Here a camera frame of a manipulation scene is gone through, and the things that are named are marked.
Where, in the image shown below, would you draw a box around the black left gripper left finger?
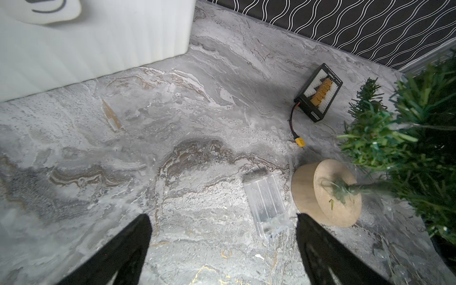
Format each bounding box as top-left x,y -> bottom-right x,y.
59,214 -> 153,285

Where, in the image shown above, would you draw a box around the clear battery box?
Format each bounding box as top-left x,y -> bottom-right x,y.
242,169 -> 292,242

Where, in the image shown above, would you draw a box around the small green christmas tree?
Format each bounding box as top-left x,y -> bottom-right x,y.
292,57 -> 456,243

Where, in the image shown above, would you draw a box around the black charger board yellow connectors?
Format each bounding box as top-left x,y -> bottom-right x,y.
288,63 -> 343,148

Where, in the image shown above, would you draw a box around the white brown storage box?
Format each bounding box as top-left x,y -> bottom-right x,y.
1,1 -> 196,102

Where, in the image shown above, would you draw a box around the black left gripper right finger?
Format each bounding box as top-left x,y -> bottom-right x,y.
296,214 -> 389,285

